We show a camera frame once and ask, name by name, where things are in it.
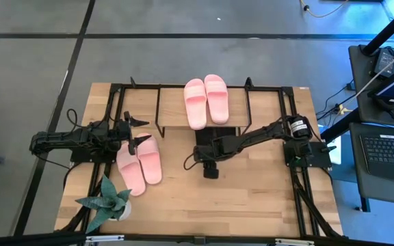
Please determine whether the black power adapter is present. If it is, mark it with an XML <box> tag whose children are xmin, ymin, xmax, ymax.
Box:
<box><xmin>373</xmin><ymin>47</ymin><xmax>394</xmax><ymax>78</ymax></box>

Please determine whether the white plant pot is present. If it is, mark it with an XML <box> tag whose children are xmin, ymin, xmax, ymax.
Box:
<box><xmin>116</xmin><ymin>200</ymin><xmax>133</xmax><ymax>221</ymax></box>

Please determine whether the black metal rig frame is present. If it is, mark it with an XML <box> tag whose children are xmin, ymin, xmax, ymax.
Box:
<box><xmin>0</xmin><ymin>77</ymin><xmax>394</xmax><ymax>246</ymax></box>

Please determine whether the green artificial succulent plant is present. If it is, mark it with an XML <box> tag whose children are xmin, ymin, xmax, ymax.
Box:
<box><xmin>75</xmin><ymin>174</ymin><xmax>132</xmax><ymax>235</ymax></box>

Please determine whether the dark grey desk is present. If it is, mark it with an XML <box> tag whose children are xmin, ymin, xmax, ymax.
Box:
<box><xmin>348</xmin><ymin>44</ymin><xmax>394</xmax><ymax>128</ymax></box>

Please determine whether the black floor beam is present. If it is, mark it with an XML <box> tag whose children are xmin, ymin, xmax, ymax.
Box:
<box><xmin>319</xmin><ymin>108</ymin><xmax>362</xmax><ymax>141</ymax></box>

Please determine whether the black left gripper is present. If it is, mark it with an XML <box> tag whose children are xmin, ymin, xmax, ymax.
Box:
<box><xmin>113</xmin><ymin>111</ymin><xmax>153</xmax><ymax>156</ymax></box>

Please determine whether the silver aluminium bracket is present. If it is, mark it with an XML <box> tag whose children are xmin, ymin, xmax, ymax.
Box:
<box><xmin>86</xmin><ymin>234</ymin><xmax>125</xmax><ymax>243</ymax></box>
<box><xmin>274</xmin><ymin>238</ymin><xmax>316</xmax><ymax>246</ymax></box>

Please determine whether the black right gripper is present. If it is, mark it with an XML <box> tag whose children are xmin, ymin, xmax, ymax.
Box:
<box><xmin>192</xmin><ymin>135</ymin><xmax>235</xmax><ymax>180</ymax></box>

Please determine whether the wooden shelf with black frame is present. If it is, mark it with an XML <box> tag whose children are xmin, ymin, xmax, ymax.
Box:
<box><xmin>154</xmin><ymin>83</ymin><xmax>252</xmax><ymax>140</ymax></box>

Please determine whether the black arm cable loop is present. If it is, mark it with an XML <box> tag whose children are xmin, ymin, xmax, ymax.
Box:
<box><xmin>66</xmin><ymin>108</ymin><xmax>83</xmax><ymax>130</ymax></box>

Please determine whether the black diagonal pole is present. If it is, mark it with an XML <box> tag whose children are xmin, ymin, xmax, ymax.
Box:
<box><xmin>360</xmin><ymin>0</ymin><xmax>394</xmax><ymax>56</ymax></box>

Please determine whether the black laptop keyboard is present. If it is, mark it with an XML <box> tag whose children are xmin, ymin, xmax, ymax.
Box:
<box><xmin>358</xmin><ymin>132</ymin><xmax>394</xmax><ymax>182</ymax></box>

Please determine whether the yellow floor cable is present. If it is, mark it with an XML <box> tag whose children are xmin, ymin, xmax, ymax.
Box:
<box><xmin>299</xmin><ymin>0</ymin><xmax>350</xmax><ymax>18</ymax></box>

